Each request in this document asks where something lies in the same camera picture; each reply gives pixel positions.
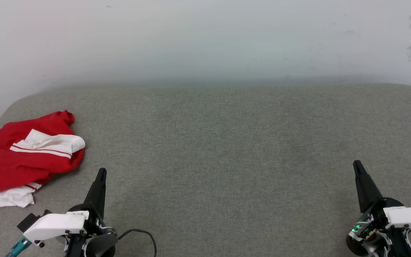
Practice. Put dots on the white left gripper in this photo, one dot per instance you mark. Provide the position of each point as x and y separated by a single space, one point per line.
57 225

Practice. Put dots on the red and white jersey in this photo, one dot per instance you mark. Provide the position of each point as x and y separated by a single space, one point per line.
16 164

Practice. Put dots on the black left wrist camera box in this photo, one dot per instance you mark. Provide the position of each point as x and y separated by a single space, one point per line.
29 221

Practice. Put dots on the grey fabric sofa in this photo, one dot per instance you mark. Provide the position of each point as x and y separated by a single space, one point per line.
227 160

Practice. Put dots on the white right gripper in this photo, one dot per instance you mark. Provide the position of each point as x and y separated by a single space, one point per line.
409 217

